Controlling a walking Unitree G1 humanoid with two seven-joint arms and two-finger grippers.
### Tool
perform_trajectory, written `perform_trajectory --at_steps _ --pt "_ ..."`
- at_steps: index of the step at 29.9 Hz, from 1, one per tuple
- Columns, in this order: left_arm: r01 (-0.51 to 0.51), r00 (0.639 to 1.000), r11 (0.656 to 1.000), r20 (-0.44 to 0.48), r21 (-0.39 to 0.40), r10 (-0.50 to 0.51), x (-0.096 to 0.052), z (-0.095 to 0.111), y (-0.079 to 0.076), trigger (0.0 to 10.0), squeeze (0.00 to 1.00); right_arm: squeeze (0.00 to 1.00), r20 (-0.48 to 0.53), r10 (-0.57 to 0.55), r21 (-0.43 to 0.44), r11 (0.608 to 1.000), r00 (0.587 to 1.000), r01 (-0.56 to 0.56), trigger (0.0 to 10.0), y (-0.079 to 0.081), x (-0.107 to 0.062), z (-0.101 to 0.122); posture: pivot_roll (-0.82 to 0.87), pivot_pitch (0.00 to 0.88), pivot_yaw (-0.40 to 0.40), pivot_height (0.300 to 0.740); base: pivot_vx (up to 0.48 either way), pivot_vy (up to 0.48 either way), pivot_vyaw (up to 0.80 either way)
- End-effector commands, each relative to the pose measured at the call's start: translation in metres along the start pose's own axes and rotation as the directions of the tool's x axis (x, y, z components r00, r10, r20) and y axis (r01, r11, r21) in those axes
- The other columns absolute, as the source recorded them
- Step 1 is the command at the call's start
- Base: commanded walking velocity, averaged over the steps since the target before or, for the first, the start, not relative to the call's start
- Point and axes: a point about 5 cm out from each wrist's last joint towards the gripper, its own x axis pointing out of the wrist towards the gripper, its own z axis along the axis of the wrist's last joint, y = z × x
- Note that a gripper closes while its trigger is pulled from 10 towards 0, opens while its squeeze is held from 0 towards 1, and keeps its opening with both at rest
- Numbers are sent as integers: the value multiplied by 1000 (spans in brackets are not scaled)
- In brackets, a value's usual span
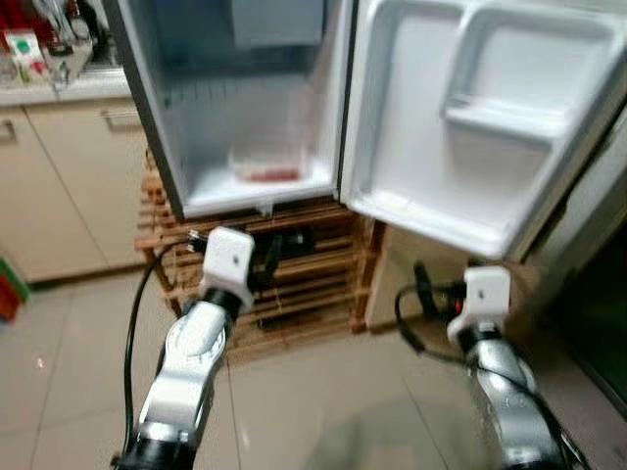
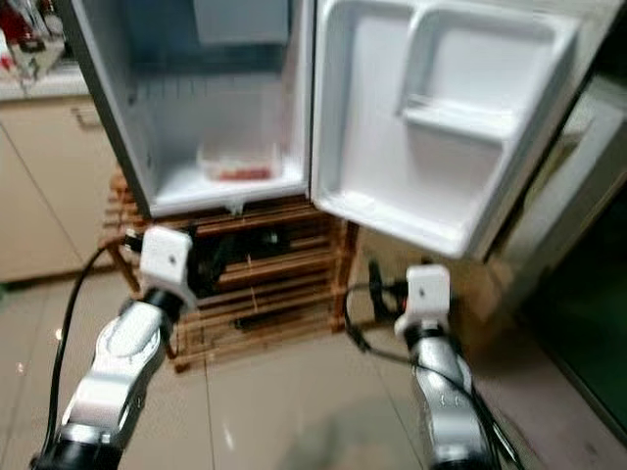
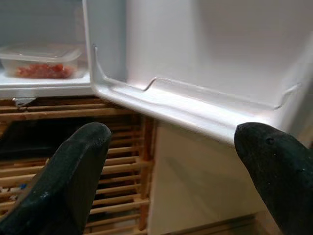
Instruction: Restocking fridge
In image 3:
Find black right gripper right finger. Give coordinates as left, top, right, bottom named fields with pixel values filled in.
left=234, top=121, right=313, bottom=235

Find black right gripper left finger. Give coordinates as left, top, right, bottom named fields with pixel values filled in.
left=0, top=121, right=112, bottom=235

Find clear container with red food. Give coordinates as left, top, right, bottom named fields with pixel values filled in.
left=0, top=44, right=83, bottom=79

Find metal fridge hinge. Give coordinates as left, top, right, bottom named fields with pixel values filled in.
left=12, top=97, right=35, bottom=108

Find white fridge door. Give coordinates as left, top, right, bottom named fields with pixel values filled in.
left=82, top=0, right=313, bottom=149

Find wooden slatted rack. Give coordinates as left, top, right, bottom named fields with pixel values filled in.
left=0, top=96, right=157, bottom=235

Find beige kitchen cabinet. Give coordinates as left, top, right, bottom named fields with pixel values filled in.
left=148, top=121, right=272, bottom=232

